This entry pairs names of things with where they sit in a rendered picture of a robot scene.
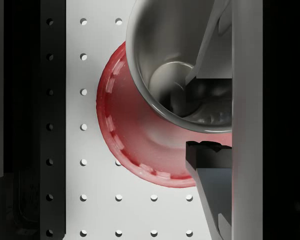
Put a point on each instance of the red plate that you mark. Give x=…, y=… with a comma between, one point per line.
x=130, y=117

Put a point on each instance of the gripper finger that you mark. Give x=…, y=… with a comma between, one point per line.
x=210, y=160
x=210, y=90

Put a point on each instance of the grey mug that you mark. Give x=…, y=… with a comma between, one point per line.
x=145, y=37

